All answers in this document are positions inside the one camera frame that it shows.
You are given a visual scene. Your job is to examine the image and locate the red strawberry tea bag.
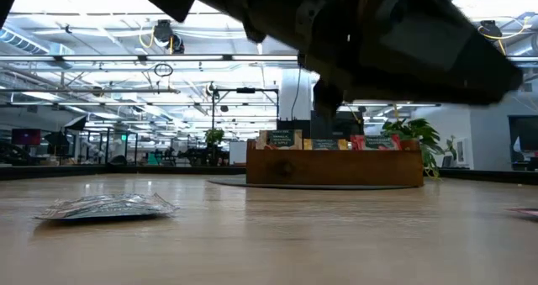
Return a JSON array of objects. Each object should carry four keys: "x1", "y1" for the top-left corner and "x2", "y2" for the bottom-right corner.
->
[{"x1": 351, "y1": 134, "x2": 403, "y2": 151}]

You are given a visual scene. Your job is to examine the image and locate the wooden three-compartment box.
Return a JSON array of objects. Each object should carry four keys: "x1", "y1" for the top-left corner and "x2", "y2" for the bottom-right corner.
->
[{"x1": 245, "y1": 140, "x2": 425, "y2": 188}]

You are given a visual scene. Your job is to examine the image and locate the dark wall screen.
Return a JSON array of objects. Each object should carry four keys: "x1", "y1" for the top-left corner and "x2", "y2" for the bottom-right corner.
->
[{"x1": 507, "y1": 114, "x2": 538, "y2": 152}]

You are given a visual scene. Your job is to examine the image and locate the distant potted plant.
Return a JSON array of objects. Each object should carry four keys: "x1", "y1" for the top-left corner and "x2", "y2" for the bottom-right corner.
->
[{"x1": 204, "y1": 127, "x2": 226, "y2": 166}]

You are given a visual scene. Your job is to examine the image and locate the dark monitor screen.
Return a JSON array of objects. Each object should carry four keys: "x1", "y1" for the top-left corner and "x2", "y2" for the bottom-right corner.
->
[{"x1": 11, "y1": 128, "x2": 43, "y2": 147}]

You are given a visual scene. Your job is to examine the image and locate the orange tea bag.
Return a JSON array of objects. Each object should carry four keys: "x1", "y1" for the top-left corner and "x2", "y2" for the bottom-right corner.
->
[{"x1": 303, "y1": 138, "x2": 350, "y2": 151}]

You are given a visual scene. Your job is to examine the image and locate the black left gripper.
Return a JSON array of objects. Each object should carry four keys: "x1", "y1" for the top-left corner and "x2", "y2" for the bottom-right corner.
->
[{"x1": 296, "y1": 0, "x2": 525, "y2": 119}]

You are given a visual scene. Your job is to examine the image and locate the black hanging cable loop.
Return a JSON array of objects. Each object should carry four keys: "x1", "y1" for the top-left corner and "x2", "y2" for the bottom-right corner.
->
[{"x1": 153, "y1": 62, "x2": 175, "y2": 78}]

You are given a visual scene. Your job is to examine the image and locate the round grey placemat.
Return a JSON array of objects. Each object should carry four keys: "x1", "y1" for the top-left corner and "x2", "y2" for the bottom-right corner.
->
[{"x1": 208, "y1": 177, "x2": 418, "y2": 192}]

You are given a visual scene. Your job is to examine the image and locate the small green plant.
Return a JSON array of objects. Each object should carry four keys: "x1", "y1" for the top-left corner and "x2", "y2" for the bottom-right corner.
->
[{"x1": 380, "y1": 117, "x2": 459, "y2": 181}]

